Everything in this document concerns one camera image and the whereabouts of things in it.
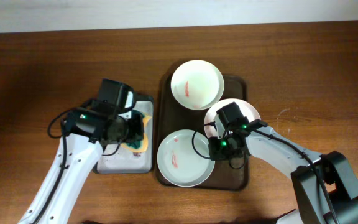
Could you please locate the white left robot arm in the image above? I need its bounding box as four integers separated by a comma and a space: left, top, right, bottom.
20, 108, 153, 223

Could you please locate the green yellow sponge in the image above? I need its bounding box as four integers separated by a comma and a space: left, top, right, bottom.
122, 110, 152, 153

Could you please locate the pale green plate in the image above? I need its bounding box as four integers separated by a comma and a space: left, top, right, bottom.
157, 129, 215, 187

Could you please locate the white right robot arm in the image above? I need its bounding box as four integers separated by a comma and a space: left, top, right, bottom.
204, 117, 358, 223

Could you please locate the pink plate with red stain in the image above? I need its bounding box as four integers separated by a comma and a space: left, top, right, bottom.
203, 98, 261, 138

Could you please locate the black tray with soapy water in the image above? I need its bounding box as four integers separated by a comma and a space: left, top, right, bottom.
93, 94, 154, 174

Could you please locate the cream plate with red stain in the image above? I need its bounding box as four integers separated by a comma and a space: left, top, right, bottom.
170, 60, 225, 110

